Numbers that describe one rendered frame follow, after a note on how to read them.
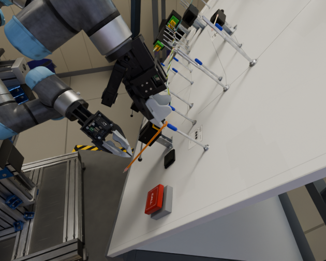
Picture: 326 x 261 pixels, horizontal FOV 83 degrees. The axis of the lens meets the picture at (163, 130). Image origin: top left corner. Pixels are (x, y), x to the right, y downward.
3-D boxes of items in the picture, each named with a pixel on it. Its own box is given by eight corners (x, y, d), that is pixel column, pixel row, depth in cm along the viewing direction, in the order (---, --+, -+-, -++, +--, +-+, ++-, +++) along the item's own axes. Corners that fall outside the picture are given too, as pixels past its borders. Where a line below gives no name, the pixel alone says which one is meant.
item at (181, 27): (192, 22, 116) (174, 5, 111) (192, 30, 103) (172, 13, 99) (185, 31, 120) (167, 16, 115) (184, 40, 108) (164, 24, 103)
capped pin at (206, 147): (203, 149, 38) (160, 124, 35) (207, 143, 38) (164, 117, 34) (206, 152, 37) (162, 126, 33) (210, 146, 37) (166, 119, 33)
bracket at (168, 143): (168, 141, 56) (154, 133, 54) (173, 136, 54) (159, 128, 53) (167, 151, 52) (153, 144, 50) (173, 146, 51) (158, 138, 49)
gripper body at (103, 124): (95, 144, 49) (60, 114, 48) (100, 146, 57) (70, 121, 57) (115, 123, 51) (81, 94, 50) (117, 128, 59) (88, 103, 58)
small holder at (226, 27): (238, 15, 57) (222, -2, 55) (236, 31, 53) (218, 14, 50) (226, 26, 61) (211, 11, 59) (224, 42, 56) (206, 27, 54)
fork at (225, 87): (230, 87, 41) (180, 47, 36) (224, 93, 42) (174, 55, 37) (228, 83, 42) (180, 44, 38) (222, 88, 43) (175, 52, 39)
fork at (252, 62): (258, 61, 37) (206, 13, 32) (250, 68, 38) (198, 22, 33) (255, 57, 38) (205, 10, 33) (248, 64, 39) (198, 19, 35)
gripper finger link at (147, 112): (153, 120, 42) (131, 87, 38) (147, 123, 42) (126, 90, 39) (156, 112, 46) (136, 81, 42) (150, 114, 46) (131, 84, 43)
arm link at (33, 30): (49, 49, 44) (85, 23, 41) (34, 70, 35) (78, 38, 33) (15, 16, 38) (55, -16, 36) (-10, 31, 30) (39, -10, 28)
